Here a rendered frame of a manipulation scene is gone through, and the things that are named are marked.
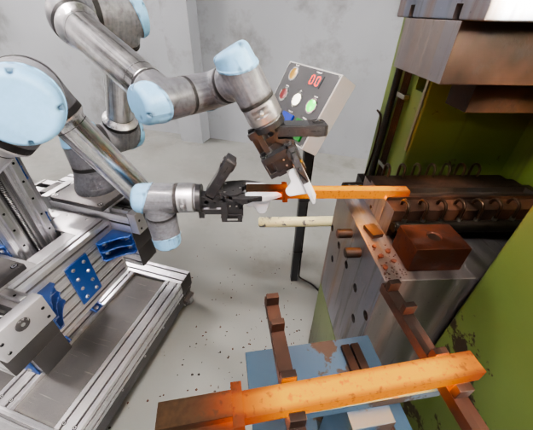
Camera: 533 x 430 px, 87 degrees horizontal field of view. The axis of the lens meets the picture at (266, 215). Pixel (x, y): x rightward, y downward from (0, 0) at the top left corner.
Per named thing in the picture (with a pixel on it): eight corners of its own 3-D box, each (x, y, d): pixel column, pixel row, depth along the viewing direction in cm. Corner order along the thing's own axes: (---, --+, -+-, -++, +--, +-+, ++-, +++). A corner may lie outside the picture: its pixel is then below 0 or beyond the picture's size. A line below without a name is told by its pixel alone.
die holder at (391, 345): (344, 378, 86) (385, 281, 59) (320, 281, 116) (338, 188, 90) (519, 370, 88) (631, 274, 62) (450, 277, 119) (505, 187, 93)
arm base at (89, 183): (66, 193, 102) (54, 168, 96) (96, 174, 114) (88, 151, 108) (100, 200, 99) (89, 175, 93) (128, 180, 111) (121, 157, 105)
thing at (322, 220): (258, 230, 122) (258, 221, 119) (257, 223, 127) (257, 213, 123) (357, 229, 125) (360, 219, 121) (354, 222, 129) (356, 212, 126)
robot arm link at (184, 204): (180, 177, 71) (173, 194, 65) (198, 177, 72) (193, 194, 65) (184, 201, 76) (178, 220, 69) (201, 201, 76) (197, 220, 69)
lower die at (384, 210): (385, 235, 71) (395, 208, 66) (360, 194, 87) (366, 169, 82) (541, 233, 73) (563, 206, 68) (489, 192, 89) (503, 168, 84)
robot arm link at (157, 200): (143, 204, 76) (136, 176, 71) (184, 204, 76) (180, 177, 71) (133, 222, 69) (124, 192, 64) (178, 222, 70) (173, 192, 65)
